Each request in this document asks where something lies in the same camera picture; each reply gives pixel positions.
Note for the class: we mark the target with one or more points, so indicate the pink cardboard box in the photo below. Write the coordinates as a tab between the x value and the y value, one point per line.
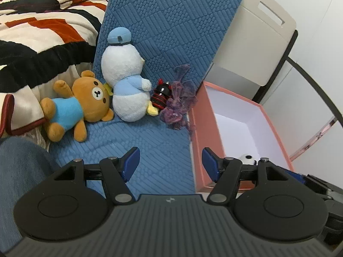
205	128

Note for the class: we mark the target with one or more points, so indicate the black curved metal frame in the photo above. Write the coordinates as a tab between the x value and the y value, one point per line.
319	85

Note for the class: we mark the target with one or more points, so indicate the black straight metal bar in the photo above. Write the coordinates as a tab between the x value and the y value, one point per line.
278	64

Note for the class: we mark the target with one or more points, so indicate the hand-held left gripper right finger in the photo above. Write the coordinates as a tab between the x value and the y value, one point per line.
209	163

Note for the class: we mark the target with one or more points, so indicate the purple organza bag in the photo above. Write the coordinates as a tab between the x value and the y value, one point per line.
179	99

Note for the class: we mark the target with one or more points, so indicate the brown bear plush toy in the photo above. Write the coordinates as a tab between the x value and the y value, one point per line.
91	96

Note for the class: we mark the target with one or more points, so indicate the black and red toy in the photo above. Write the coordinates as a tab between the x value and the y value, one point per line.
160	95

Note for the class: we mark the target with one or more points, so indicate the beige chair back panel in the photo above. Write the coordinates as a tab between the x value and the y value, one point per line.
254	37

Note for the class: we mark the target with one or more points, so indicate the white duck plush toy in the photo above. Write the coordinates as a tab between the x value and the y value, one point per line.
122	67

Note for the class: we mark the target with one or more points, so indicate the person's leg in jeans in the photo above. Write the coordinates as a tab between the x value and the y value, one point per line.
24	171

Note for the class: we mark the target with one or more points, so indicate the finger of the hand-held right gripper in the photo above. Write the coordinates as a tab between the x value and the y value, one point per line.
297	176

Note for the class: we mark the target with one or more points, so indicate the blue quilted mat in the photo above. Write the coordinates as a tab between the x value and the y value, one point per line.
166	32

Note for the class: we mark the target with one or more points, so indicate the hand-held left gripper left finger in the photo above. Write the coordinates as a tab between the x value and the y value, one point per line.
131	160

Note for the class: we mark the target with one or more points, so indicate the striped fleece blanket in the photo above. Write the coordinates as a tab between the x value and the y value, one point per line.
40	32

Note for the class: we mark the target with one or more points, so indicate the white wardrobe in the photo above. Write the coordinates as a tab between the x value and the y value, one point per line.
316	18

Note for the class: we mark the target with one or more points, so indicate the small panda toy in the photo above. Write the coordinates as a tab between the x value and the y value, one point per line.
248	159

